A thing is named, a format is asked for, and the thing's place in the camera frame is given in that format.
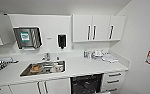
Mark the white base cabinet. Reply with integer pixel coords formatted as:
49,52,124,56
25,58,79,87
0,69,129,94

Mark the stainless steel dishwasher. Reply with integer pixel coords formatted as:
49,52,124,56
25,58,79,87
69,73,104,94

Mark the white mug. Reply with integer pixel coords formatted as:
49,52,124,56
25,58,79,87
53,63,64,73

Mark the steel sink basin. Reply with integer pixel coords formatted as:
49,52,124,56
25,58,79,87
19,59,67,78

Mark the white wall outlet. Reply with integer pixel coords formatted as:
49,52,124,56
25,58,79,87
70,44,75,51

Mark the stack of white plates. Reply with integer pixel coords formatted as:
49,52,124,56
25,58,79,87
91,49,107,61

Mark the steel paper towel dispenser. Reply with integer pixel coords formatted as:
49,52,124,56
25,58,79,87
12,26,44,51

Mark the brown bowl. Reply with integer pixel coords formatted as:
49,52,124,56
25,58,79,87
30,64,44,74

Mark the chrome faucet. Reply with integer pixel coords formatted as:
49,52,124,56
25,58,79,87
41,52,52,62

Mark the blue dish soap bottle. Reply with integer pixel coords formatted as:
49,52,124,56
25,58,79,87
83,49,89,60

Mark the small chrome sink knob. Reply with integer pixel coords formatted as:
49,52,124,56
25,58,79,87
55,56,60,62

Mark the small white cup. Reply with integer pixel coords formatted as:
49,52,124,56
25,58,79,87
87,51,93,60

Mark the white dish towel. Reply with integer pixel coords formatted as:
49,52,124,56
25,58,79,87
102,53,121,65

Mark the black soap dispenser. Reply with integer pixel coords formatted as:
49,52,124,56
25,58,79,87
57,33,68,51

